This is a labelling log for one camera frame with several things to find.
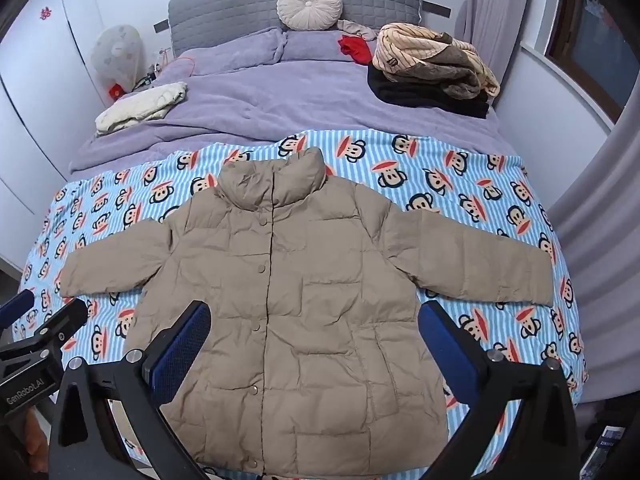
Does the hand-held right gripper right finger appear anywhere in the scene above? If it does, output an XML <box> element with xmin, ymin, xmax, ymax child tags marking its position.
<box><xmin>417</xmin><ymin>301</ymin><xmax>581</xmax><ymax>480</ymax></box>

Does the striped monkey print blanket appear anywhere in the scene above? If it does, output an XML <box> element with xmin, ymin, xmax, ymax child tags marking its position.
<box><xmin>12</xmin><ymin>127</ymin><xmax>591</xmax><ymax>480</ymax></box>

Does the round cream pleated cushion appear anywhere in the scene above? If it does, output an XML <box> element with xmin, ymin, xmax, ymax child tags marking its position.
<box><xmin>276</xmin><ymin>0</ymin><xmax>344</xmax><ymax>31</ymax></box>

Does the printed box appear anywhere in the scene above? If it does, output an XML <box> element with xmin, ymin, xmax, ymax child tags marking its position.
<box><xmin>585</xmin><ymin>425</ymin><xmax>626</xmax><ymax>476</ymax></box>

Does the lilac curtain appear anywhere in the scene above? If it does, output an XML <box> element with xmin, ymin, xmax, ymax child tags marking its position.
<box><xmin>457</xmin><ymin>0</ymin><xmax>533</xmax><ymax>61</ymax></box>

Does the white windowsill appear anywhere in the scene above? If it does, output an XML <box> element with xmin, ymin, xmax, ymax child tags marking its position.
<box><xmin>520</xmin><ymin>42</ymin><xmax>621</xmax><ymax>126</ymax></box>

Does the beige puffer jacket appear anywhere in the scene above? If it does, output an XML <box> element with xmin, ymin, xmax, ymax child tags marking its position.
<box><xmin>59</xmin><ymin>147</ymin><xmax>555</xmax><ymax>476</ymax></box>

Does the covered standing fan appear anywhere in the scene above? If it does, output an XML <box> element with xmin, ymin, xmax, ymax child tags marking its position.
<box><xmin>90</xmin><ymin>25</ymin><xmax>143</xmax><ymax>96</ymax></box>

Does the white wardrobe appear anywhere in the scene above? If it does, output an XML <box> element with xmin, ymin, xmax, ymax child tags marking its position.
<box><xmin>0</xmin><ymin>0</ymin><xmax>171</xmax><ymax>221</ymax></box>

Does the small beige cloth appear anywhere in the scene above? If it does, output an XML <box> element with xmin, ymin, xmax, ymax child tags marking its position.
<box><xmin>337</xmin><ymin>19</ymin><xmax>379</xmax><ymax>42</ymax></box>

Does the folded cream jacket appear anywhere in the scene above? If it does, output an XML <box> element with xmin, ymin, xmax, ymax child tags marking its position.
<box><xmin>94</xmin><ymin>81</ymin><xmax>189</xmax><ymax>136</ymax></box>

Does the red cloth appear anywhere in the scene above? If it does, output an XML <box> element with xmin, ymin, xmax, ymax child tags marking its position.
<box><xmin>337</xmin><ymin>34</ymin><xmax>374</xmax><ymax>66</ymax></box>

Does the black garment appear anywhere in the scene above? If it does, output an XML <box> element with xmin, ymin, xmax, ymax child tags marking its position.
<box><xmin>367</xmin><ymin>65</ymin><xmax>491</xmax><ymax>120</ymax></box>

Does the brown garment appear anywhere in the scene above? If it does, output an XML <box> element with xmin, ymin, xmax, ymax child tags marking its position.
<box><xmin>425</xmin><ymin>32</ymin><xmax>493</xmax><ymax>101</ymax></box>

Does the grey quilted headboard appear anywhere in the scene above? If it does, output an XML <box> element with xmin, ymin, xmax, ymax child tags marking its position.
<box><xmin>167</xmin><ymin>0</ymin><xmax>423</xmax><ymax>56</ymax></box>

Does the dark framed window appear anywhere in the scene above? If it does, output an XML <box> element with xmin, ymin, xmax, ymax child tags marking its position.
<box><xmin>545</xmin><ymin>0</ymin><xmax>640</xmax><ymax>123</ymax></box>

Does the bedside clutter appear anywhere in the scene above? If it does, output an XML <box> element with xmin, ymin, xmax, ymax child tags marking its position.
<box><xmin>135</xmin><ymin>62</ymin><xmax>166</xmax><ymax>92</ymax></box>

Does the orange cable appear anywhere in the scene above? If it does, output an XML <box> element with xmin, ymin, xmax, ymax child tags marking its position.
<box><xmin>159</xmin><ymin>50</ymin><xmax>197</xmax><ymax>78</ymax></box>

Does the purple fleece duvet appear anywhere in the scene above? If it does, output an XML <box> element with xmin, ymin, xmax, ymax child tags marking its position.
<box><xmin>67</xmin><ymin>27</ymin><xmax>501</xmax><ymax>173</ymax></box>

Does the cream striped garment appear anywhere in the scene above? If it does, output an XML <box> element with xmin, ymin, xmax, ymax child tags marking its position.
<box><xmin>372</xmin><ymin>24</ymin><xmax>501</xmax><ymax>98</ymax></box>

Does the person's left hand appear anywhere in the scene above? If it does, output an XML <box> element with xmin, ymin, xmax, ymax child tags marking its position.
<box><xmin>25</xmin><ymin>404</ymin><xmax>49</xmax><ymax>467</ymax></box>

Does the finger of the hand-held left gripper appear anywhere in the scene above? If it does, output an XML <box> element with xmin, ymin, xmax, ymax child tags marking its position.
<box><xmin>0</xmin><ymin>299</ymin><xmax>89</xmax><ymax>362</ymax></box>
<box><xmin>0</xmin><ymin>289</ymin><xmax>36</xmax><ymax>331</ymax></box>

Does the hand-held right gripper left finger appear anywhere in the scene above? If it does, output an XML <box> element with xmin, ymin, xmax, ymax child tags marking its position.
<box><xmin>47</xmin><ymin>300</ymin><xmax>213</xmax><ymax>480</ymax></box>

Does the purple pillow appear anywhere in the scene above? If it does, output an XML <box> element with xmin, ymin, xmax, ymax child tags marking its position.
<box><xmin>175</xmin><ymin>27</ymin><xmax>288</xmax><ymax>75</ymax></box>
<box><xmin>282</xmin><ymin>30</ymin><xmax>373</xmax><ymax>64</ymax></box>

